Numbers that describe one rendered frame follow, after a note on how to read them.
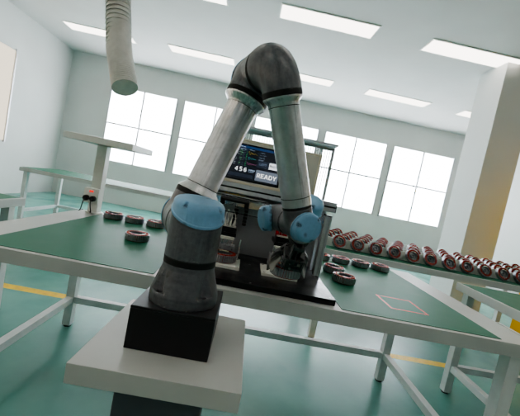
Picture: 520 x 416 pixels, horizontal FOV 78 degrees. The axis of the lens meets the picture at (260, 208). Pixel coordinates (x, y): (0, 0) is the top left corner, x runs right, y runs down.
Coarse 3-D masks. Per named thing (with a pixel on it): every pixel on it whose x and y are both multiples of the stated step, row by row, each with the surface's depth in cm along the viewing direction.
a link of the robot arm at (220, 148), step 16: (240, 64) 83; (240, 80) 81; (240, 96) 81; (256, 96) 81; (224, 112) 83; (240, 112) 82; (256, 112) 85; (224, 128) 82; (240, 128) 83; (208, 144) 82; (224, 144) 82; (240, 144) 85; (208, 160) 81; (224, 160) 82; (192, 176) 82; (208, 176) 81; (224, 176) 84; (176, 192) 81; (192, 192) 79; (208, 192) 81
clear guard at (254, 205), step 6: (222, 192) 133; (228, 192) 144; (246, 198) 126; (252, 198) 136; (258, 198) 149; (228, 204) 122; (234, 204) 122; (240, 204) 123; (252, 204) 124; (258, 204) 124; (264, 204) 125; (228, 210) 120; (234, 210) 120; (240, 210) 121; (246, 210) 121; (252, 210) 122; (252, 216) 120
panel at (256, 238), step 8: (232, 192) 160; (264, 200) 161; (240, 216) 161; (248, 216) 161; (240, 224) 161; (248, 224) 161; (256, 224) 161; (240, 232) 161; (248, 232) 162; (256, 232) 162; (264, 232) 162; (272, 232) 162; (224, 240) 161; (248, 240) 162; (256, 240) 162; (264, 240) 162; (240, 248) 162; (248, 248) 162; (256, 248) 162; (264, 248) 162; (256, 256) 163; (264, 256) 163
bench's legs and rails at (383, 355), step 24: (72, 288) 202; (48, 312) 179; (72, 312) 204; (264, 336) 210; (288, 336) 210; (384, 336) 216; (384, 360) 210; (504, 360) 123; (408, 384) 180; (504, 384) 121; (432, 408) 162; (504, 408) 122
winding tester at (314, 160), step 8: (248, 144) 146; (256, 144) 146; (264, 144) 146; (272, 144) 146; (312, 160) 148; (320, 160) 148; (312, 168) 148; (312, 176) 148; (248, 184) 147; (256, 184) 148; (264, 184) 148; (312, 184) 149; (312, 192) 149
